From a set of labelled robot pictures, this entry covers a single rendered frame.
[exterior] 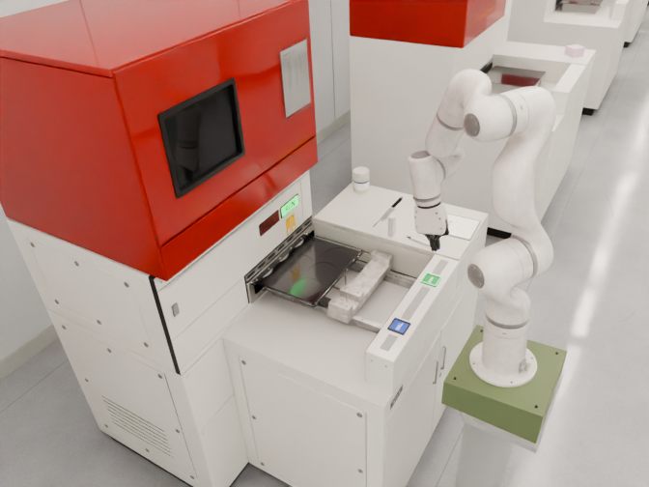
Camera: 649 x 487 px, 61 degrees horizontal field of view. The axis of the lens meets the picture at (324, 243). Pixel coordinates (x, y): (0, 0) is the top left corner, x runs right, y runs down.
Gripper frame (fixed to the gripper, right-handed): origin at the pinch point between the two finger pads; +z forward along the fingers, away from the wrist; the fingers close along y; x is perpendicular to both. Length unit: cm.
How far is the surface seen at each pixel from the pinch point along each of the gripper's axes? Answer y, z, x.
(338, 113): -222, 52, 291
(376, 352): -5.2, 14.8, -38.9
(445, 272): -0.7, 15.7, 6.3
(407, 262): -20.1, 19.4, 15.1
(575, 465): 36, 122, 25
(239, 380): -63, 37, -46
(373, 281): -26.4, 18.4, -0.8
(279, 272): -58, 10, -15
